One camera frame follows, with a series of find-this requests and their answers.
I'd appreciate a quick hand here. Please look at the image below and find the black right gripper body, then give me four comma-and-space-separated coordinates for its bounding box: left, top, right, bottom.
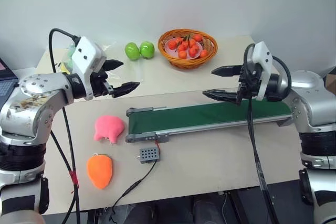
235, 62, 264, 106

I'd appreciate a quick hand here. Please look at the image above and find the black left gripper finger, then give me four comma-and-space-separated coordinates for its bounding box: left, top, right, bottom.
102, 59, 124, 72
112, 81, 141, 99

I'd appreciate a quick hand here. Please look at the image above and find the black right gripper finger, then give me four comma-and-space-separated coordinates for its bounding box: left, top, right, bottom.
211, 64, 244, 78
202, 89, 240, 104

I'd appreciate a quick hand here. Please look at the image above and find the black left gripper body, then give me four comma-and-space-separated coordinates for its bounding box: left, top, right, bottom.
90, 61, 116, 98

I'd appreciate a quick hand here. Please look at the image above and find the green apple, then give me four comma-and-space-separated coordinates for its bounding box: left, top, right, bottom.
139, 40, 156, 60
124, 41, 141, 61

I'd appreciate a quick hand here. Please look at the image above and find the yellow item in bag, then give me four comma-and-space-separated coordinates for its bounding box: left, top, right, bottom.
58, 62, 71, 74

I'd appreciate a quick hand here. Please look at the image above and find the green item in bag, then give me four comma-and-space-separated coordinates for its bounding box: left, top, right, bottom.
66, 47, 76, 68

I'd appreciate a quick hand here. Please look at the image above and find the pink plush toy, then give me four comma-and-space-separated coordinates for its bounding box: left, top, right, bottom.
93, 114, 125, 145

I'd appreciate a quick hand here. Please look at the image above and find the orange wicker basket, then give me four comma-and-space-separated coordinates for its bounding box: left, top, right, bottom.
157, 28, 219, 70

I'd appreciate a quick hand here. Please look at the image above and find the pink plate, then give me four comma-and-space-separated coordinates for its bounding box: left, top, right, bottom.
163, 36, 204, 60

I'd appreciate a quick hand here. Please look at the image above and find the grey perforated control box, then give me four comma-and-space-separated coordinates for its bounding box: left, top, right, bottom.
135, 147, 161, 164

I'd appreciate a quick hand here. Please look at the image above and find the brown cardboard box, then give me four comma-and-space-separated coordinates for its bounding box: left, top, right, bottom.
324, 72, 336, 91

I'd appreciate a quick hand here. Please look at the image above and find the orange plush carrot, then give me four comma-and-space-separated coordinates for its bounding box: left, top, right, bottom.
86, 153, 114, 190

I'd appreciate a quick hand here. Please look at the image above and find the dark laptop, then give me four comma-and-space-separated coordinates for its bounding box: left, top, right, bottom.
0, 57, 19, 107

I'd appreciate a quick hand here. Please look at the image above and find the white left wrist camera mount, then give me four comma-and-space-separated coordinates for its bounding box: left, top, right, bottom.
71, 36, 108, 101

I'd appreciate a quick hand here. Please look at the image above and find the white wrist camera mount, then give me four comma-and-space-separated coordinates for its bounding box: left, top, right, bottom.
251, 41, 274, 102
71, 36, 108, 101

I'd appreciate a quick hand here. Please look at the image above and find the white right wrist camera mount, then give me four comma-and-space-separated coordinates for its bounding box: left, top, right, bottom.
251, 41, 274, 102

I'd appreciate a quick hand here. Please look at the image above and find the green conveyor belt grey frame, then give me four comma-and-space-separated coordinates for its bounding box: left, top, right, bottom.
124, 101, 295, 144

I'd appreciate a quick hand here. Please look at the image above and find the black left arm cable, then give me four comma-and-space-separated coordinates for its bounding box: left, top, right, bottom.
48, 28, 82, 224

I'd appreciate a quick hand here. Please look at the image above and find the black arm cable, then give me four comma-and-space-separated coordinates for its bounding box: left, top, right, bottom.
243, 42, 292, 224
48, 28, 82, 224

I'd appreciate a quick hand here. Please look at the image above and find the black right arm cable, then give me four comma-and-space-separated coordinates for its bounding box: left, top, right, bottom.
243, 42, 292, 224

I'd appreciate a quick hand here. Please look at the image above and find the black control box power cable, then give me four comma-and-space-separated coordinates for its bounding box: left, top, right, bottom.
112, 160, 159, 210

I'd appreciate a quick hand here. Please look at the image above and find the red tape on cable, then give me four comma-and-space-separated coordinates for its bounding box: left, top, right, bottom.
69, 170, 80, 194

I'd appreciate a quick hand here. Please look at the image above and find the white cable under table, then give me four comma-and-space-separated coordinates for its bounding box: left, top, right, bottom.
218, 191, 231, 224

